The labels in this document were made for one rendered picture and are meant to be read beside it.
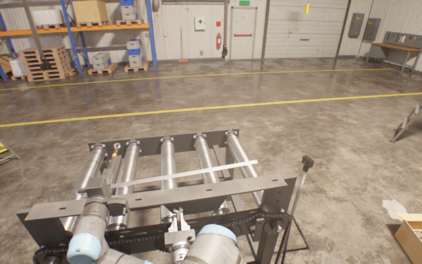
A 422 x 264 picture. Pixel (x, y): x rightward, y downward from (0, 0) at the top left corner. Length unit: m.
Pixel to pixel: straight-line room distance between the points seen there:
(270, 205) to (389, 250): 1.69
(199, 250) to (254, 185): 0.52
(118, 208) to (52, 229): 0.62
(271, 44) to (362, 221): 9.11
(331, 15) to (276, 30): 2.85
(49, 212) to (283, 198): 1.14
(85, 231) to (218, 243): 0.35
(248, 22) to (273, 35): 1.35
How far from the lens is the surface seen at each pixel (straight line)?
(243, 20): 10.24
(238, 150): 1.75
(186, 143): 1.98
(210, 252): 0.65
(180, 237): 1.00
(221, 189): 1.04
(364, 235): 2.73
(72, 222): 1.47
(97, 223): 0.67
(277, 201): 1.27
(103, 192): 0.73
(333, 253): 2.45
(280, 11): 10.89
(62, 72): 8.95
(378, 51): 12.19
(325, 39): 12.35
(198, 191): 1.03
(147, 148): 2.00
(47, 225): 1.28
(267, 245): 1.54
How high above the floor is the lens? 1.90
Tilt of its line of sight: 30 degrees down
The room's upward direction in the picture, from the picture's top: straight up
